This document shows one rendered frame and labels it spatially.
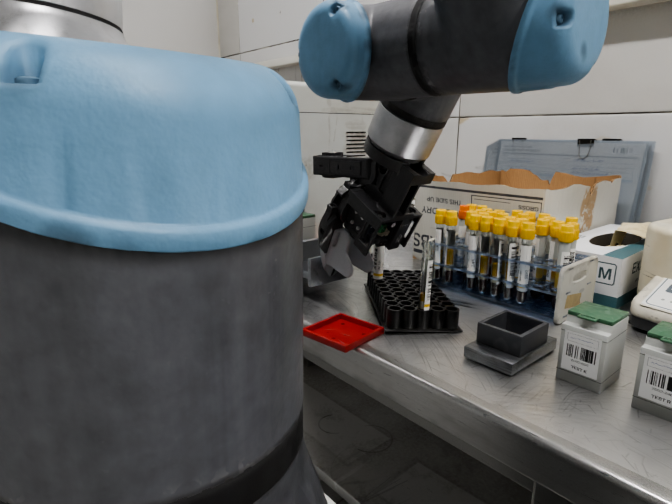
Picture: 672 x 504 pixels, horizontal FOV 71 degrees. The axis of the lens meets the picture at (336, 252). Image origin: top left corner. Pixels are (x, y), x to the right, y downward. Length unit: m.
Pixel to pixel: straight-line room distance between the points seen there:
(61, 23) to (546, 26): 0.25
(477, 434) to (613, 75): 0.79
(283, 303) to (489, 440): 0.32
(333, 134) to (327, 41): 0.41
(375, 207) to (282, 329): 0.40
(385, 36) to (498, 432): 0.32
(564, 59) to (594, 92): 0.76
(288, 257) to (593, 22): 0.26
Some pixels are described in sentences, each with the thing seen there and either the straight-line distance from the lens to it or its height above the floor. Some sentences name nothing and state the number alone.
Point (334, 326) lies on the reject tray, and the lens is 0.57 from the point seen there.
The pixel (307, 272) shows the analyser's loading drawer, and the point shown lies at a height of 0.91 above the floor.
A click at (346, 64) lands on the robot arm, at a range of 0.38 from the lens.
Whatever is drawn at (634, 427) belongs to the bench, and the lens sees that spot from 0.47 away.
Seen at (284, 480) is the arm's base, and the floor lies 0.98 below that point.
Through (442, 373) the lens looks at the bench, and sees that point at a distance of 0.49.
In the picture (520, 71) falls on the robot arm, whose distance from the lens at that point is 0.33.
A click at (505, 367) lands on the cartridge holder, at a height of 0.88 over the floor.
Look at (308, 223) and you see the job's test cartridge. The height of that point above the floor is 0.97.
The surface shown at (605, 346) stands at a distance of 0.48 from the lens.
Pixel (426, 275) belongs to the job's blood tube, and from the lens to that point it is 0.55.
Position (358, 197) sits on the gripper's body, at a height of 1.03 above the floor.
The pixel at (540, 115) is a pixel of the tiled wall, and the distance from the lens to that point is 1.13.
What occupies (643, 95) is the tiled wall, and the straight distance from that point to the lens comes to 1.05.
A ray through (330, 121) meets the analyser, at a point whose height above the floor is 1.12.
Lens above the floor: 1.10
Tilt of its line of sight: 14 degrees down
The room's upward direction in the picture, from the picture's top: straight up
